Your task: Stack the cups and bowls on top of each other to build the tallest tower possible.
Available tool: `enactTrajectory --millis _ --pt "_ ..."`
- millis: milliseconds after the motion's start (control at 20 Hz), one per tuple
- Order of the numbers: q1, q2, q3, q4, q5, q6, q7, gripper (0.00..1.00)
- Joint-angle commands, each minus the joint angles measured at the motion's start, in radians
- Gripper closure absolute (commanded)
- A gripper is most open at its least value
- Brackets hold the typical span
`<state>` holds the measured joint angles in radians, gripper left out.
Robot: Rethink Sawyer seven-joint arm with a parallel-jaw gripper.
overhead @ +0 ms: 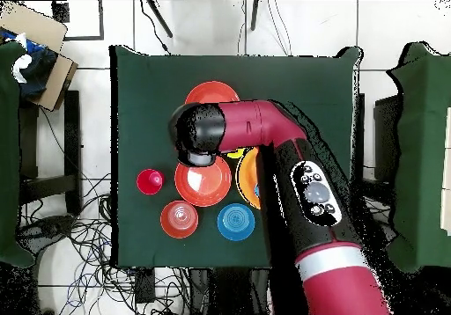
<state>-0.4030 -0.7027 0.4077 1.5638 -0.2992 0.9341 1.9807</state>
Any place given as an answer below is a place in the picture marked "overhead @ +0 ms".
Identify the yellow cup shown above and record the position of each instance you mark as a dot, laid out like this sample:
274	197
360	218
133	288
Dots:
235	153

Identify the large orange bowl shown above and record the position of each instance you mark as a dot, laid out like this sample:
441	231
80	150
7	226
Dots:
248	177

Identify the wide red-orange bowl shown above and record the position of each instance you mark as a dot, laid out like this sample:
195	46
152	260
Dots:
204	184
211	91

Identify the red cup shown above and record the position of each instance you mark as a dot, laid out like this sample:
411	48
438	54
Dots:
150	181

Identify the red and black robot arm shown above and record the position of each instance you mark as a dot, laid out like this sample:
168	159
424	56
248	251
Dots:
253	121

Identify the small blue bowl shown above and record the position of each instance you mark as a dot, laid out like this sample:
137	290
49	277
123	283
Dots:
236	222

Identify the small red-orange bowl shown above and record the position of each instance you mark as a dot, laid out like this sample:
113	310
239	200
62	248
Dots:
179	219

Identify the dark green tablecloth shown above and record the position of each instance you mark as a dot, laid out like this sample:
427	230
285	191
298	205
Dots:
151	82

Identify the black power strip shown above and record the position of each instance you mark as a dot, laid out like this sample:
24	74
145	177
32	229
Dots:
145	287

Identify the black tripod leg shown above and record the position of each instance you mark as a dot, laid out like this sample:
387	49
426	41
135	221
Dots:
160	19
254	16

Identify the black chair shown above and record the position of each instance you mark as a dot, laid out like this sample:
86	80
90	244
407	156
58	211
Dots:
385	135

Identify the green cloth side table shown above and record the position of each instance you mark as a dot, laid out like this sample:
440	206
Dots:
422	135
8	153

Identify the blue and white cloth bundle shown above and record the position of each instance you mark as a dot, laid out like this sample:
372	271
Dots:
35	68

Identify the cardboard box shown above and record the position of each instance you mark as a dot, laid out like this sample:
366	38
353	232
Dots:
35	23

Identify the black pedestal leg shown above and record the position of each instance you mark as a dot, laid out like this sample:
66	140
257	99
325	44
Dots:
45	228

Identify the black metal frame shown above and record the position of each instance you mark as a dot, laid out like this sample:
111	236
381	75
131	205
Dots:
60	12

